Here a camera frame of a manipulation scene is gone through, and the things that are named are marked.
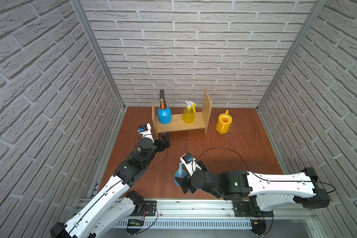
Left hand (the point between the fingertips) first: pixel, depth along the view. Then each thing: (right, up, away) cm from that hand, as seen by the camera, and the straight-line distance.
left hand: (160, 130), depth 72 cm
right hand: (+10, -20, -11) cm, 25 cm away
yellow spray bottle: (+15, +9, +24) cm, 30 cm away
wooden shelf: (+25, +5, +31) cm, 40 cm away
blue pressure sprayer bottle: (-1, +9, +22) cm, 24 cm away
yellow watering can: (+38, +4, +24) cm, 46 cm away
